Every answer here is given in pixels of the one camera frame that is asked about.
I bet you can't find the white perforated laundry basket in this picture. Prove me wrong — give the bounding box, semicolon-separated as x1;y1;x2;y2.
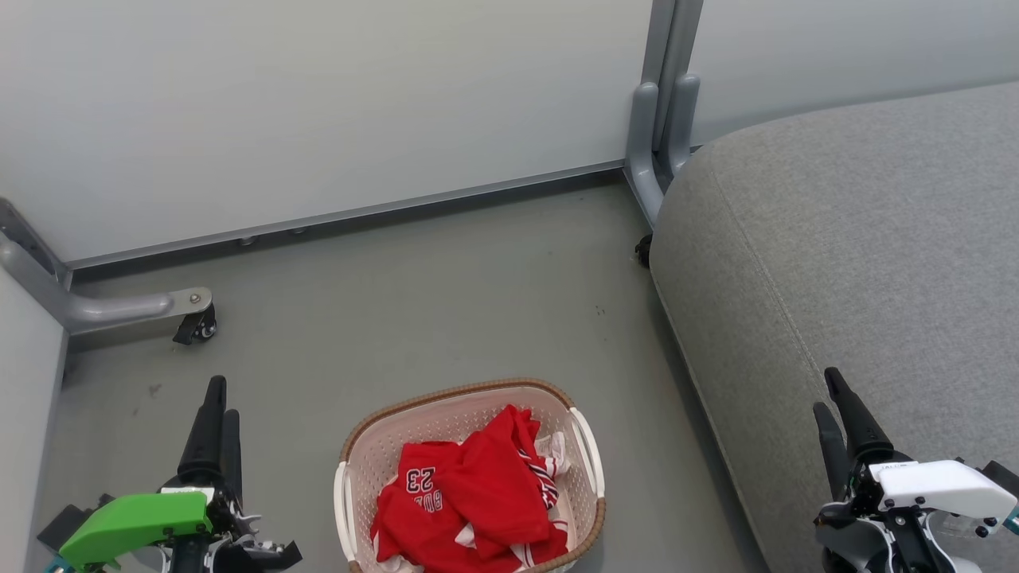
334;377;607;573

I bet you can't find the red number 23 jersey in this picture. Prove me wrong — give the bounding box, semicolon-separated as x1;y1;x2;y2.
370;404;570;573

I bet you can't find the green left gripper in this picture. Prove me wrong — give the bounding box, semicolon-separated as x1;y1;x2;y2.
36;376;303;573

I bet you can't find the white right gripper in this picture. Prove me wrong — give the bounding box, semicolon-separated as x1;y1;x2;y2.
813;367;1019;573

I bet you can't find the grey partition bottom rail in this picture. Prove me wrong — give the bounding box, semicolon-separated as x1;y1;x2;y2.
68;159;627;271

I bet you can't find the white red-striped garment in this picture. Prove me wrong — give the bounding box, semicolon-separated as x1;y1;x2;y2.
517;430;571;510

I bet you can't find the grey fabric sofa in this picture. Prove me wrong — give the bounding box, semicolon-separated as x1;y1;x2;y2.
649;80;1019;573

